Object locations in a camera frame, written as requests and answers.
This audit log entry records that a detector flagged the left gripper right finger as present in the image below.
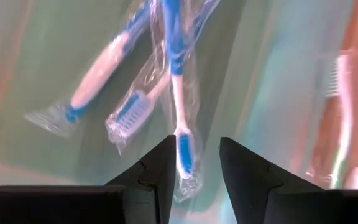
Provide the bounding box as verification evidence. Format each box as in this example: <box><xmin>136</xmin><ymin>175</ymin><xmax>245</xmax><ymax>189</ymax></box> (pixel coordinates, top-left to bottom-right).
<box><xmin>219</xmin><ymin>136</ymin><xmax>358</xmax><ymax>224</ymax></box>

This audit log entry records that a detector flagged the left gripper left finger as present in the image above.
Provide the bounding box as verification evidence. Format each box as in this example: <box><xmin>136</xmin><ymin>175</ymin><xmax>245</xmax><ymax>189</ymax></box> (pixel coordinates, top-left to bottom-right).
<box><xmin>0</xmin><ymin>134</ymin><xmax>177</xmax><ymax>224</ymax></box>

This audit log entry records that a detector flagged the green toothbrush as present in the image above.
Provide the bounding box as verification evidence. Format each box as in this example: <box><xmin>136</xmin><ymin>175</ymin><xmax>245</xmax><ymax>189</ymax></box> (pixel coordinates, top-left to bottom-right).
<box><xmin>306</xmin><ymin>48</ymin><xmax>358</xmax><ymax>189</ymax></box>

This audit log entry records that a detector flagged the green translucent plastic bin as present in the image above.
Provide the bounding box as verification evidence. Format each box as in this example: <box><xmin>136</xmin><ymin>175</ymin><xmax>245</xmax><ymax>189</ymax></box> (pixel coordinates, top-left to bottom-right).
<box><xmin>0</xmin><ymin>0</ymin><xmax>338</xmax><ymax>224</ymax></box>

